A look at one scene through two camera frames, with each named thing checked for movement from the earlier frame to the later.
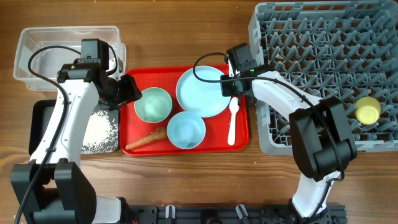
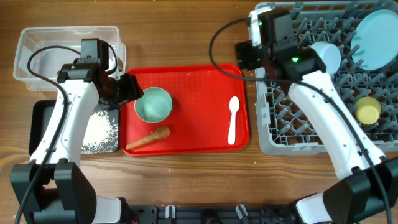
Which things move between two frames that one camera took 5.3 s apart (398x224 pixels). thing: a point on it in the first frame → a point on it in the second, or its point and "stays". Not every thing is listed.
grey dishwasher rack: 346,51 stays
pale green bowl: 154,106 stays
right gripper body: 229,87 → 256,56
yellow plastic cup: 367,109 stays
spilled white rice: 101,135 stays
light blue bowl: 186,130 → 330,54
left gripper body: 122,91 stays
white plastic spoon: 234,106 stays
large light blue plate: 203,98 → 374,40
